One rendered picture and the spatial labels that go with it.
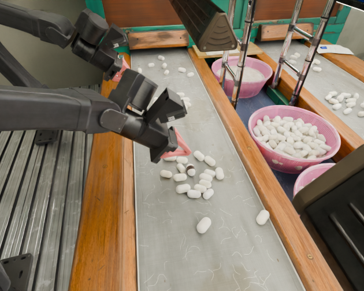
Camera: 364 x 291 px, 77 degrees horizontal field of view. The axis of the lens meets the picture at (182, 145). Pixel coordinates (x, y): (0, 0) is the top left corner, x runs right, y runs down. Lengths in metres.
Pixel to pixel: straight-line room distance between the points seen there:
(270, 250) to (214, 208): 0.14
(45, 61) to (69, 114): 1.85
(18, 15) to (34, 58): 1.44
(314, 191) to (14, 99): 0.34
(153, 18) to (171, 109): 0.87
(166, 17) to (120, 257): 1.08
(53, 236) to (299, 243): 0.56
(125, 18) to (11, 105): 0.99
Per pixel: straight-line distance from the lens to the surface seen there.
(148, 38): 1.24
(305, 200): 0.21
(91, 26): 0.72
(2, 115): 0.35
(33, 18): 0.78
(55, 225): 0.70
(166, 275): 0.50
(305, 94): 1.01
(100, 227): 0.54
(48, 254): 0.66
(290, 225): 0.56
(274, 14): 1.46
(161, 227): 0.54
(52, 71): 2.25
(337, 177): 0.20
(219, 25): 0.49
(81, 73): 2.22
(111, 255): 0.50
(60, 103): 0.37
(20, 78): 0.90
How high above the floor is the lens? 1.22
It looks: 43 degrees down
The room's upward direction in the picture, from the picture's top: straight up
